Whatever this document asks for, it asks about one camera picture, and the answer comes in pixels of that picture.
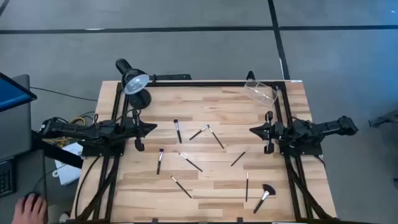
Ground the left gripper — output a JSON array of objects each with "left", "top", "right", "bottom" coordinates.
[{"left": 124, "top": 108, "right": 158, "bottom": 152}]

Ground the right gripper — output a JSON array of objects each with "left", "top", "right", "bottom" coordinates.
[{"left": 249, "top": 111, "right": 285, "bottom": 155}]

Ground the thick round-head makeup brush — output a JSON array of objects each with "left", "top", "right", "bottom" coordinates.
[{"left": 173, "top": 119, "right": 183, "bottom": 144}]

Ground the thin black makeup brush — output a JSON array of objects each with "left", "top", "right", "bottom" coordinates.
[
  {"left": 244, "top": 171, "right": 250, "bottom": 203},
  {"left": 189, "top": 124, "right": 210, "bottom": 141},
  {"left": 230, "top": 147, "right": 250, "bottom": 167},
  {"left": 170, "top": 175, "right": 193, "bottom": 199},
  {"left": 207, "top": 124, "right": 225, "bottom": 150},
  {"left": 178, "top": 152, "right": 204, "bottom": 173}
]

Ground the flat-head black makeup brush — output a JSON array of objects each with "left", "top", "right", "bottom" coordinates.
[{"left": 156, "top": 147, "right": 165, "bottom": 175}]

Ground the clear acrylic container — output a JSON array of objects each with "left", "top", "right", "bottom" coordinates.
[{"left": 244, "top": 78, "right": 279, "bottom": 108}]

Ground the black desk lamp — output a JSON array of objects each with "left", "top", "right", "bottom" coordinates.
[{"left": 115, "top": 58, "right": 152, "bottom": 110}]

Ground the black fan makeup brush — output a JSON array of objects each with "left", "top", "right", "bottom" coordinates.
[{"left": 252, "top": 183, "right": 277, "bottom": 215}]

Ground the black flat mounting bar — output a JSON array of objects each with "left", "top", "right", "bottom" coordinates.
[{"left": 148, "top": 73, "right": 192, "bottom": 82}]

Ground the white paper sheet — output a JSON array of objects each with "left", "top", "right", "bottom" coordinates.
[{"left": 52, "top": 141, "right": 84, "bottom": 187}]

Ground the black diagonal support bar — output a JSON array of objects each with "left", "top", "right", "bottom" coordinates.
[{"left": 30, "top": 130, "right": 85, "bottom": 170}]

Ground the gray metal stand leg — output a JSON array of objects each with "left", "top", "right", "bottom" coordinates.
[{"left": 368, "top": 109, "right": 398, "bottom": 129}]

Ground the gray desk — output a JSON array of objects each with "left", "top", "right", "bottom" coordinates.
[{"left": 0, "top": 73, "right": 49, "bottom": 224}]

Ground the computer monitor blue screen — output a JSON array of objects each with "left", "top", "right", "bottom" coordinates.
[{"left": 0, "top": 72, "right": 38, "bottom": 113}]

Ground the person's hand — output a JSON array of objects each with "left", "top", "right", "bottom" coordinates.
[{"left": 11, "top": 193, "right": 49, "bottom": 224}]

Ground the black keyboard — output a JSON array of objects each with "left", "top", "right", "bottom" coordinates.
[{"left": 0, "top": 157, "right": 17, "bottom": 199}]

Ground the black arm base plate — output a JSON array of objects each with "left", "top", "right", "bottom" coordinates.
[
  {"left": 81, "top": 132, "right": 126, "bottom": 157},
  {"left": 277, "top": 130, "right": 324, "bottom": 157}
]

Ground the yellow cable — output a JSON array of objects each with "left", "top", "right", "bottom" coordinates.
[{"left": 43, "top": 116, "right": 86, "bottom": 147}]

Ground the black aluminium rail frame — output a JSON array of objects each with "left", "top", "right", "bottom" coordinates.
[{"left": 72, "top": 80, "right": 340, "bottom": 224}]

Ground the thin black floor cable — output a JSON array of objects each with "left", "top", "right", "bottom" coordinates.
[{"left": 30, "top": 86, "right": 99, "bottom": 103}]

